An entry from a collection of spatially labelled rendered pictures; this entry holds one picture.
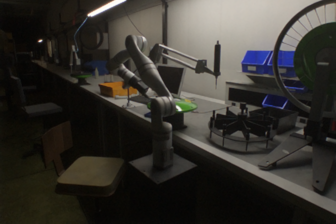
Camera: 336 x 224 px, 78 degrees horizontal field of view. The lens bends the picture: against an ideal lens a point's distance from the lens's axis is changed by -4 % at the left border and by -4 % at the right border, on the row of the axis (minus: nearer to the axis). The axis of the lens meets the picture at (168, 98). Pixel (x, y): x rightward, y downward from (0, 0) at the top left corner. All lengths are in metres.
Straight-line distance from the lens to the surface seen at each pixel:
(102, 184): 1.41
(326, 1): 1.19
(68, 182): 1.49
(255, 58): 1.96
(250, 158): 1.07
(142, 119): 1.58
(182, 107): 1.23
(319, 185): 0.94
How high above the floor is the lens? 1.38
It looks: 12 degrees down
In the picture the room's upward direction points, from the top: straight up
